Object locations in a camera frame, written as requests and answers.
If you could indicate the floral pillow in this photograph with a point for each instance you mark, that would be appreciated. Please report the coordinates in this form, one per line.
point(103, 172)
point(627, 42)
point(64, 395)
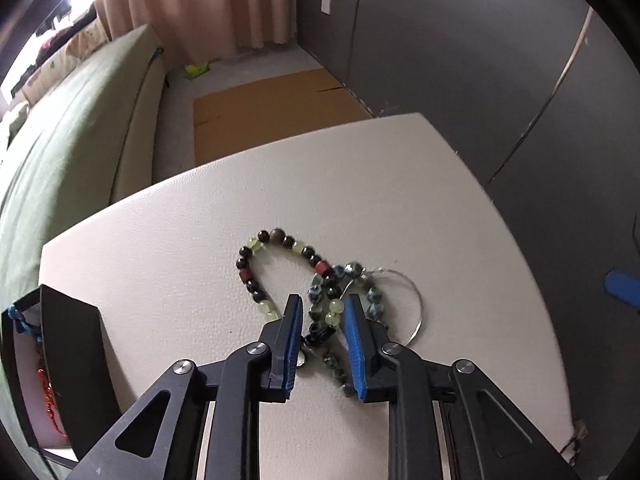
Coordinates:
point(63, 62)

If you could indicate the green yellow floor item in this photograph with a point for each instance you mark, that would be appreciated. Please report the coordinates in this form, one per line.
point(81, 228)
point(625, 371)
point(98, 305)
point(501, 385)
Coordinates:
point(193, 71)

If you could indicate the green covered bed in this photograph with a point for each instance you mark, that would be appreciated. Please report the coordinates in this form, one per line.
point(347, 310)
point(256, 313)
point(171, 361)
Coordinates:
point(85, 145)

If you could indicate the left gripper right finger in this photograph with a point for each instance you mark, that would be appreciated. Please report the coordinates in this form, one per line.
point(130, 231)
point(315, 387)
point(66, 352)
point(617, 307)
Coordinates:
point(364, 339)

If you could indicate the thin silver hoop bangle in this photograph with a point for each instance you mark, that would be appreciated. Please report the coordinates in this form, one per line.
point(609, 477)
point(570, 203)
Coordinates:
point(392, 299)

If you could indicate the flattened brown cardboard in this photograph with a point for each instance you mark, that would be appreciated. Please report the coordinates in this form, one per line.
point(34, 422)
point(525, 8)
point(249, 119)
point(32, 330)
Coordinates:
point(243, 117)

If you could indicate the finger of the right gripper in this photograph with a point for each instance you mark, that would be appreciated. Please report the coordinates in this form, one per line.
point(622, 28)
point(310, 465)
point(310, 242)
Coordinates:
point(623, 286)

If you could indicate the pink curtain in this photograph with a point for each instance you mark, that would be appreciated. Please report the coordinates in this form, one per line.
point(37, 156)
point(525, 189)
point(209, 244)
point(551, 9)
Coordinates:
point(199, 31)

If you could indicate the black square jewelry box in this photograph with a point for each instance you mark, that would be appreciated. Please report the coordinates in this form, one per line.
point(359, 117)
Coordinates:
point(53, 353)

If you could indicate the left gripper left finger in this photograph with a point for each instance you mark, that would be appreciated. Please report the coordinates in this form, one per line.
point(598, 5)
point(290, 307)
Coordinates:
point(283, 339)

